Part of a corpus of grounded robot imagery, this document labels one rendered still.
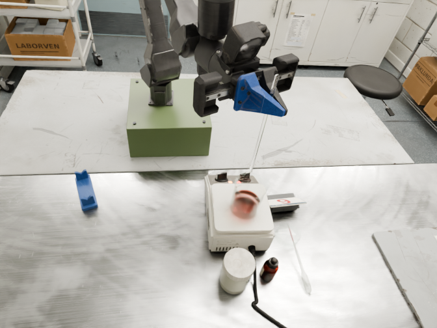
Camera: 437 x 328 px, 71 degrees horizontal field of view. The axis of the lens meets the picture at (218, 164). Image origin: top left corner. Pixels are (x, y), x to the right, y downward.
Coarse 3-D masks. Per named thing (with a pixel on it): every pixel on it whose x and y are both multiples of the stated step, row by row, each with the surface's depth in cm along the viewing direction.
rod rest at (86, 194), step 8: (80, 176) 72; (88, 176) 74; (80, 184) 72; (88, 184) 72; (80, 192) 70; (88, 192) 70; (80, 200) 69; (88, 200) 67; (96, 200) 69; (88, 208) 68
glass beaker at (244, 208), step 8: (240, 176) 58; (248, 176) 59; (256, 176) 59; (240, 184) 61; (248, 184) 61; (256, 184) 60; (264, 184) 58; (256, 192) 61; (264, 192) 58; (232, 200) 59; (240, 200) 56; (248, 200) 55; (256, 200) 56; (232, 208) 60; (240, 208) 58; (248, 208) 57; (256, 208) 58; (240, 216) 59; (248, 216) 59
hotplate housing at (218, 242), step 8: (208, 184) 70; (208, 192) 67; (208, 200) 66; (208, 208) 66; (208, 216) 65; (208, 224) 65; (208, 232) 65; (216, 232) 60; (256, 232) 61; (264, 232) 61; (272, 232) 61; (208, 240) 65; (216, 240) 60; (224, 240) 60; (232, 240) 60; (240, 240) 61; (248, 240) 61; (256, 240) 61; (264, 240) 62; (272, 240) 63; (216, 248) 62; (224, 248) 63; (232, 248) 63; (248, 248) 63; (256, 248) 64; (264, 248) 64
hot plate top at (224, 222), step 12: (216, 192) 65; (228, 192) 65; (216, 204) 62; (228, 204) 63; (264, 204) 64; (216, 216) 60; (228, 216) 61; (264, 216) 62; (216, 228) 59; (228, 228) 59; (240, 228) 59; (252, 228) 59; (264, 228) 60
